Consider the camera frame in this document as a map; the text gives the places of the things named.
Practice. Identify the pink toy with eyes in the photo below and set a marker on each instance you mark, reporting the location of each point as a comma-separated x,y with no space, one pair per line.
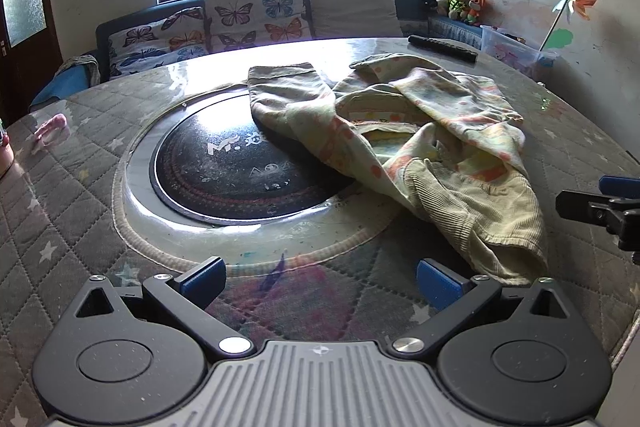
4,152

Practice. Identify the floral green orange garment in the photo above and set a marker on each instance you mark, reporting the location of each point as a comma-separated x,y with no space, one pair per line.
450,117

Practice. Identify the grey quilted star table cover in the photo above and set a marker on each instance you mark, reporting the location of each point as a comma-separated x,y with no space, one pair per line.
75,207

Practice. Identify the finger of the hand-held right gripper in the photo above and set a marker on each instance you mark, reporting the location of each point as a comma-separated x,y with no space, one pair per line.
622,186
590,209

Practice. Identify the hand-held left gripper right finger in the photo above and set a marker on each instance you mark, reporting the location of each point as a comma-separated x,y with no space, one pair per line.
440,284

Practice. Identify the black remote control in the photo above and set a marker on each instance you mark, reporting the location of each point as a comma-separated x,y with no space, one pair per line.
442,48

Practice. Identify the blue cloth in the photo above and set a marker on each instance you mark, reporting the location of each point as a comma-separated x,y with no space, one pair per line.
65,84

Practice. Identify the small pink object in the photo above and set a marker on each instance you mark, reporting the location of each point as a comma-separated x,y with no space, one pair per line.
50,126

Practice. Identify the clear plastic storage box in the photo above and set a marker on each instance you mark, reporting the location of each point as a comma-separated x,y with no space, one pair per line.
515,52

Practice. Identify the brown plush bear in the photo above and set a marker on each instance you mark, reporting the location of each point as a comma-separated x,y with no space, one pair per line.
459,4

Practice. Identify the dark blue sofa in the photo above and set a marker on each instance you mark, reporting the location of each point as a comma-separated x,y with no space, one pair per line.
415,4

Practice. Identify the grey crumpled cloth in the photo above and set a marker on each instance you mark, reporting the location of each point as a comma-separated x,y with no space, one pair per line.
82,64

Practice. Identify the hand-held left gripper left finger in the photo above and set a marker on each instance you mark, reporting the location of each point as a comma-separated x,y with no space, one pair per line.
202,281

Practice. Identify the long butterfly print cushion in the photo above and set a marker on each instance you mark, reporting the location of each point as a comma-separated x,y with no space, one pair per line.
155,42

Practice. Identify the black round induction cooktop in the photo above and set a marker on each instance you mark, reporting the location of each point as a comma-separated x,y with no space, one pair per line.
225,177

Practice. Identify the plain grey cushion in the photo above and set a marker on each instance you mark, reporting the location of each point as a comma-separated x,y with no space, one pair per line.
350,7

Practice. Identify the large butterfly print cushion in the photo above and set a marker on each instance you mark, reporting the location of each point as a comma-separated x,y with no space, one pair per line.
250,12

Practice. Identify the orange plush fox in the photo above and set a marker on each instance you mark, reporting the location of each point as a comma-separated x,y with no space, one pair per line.
479,7

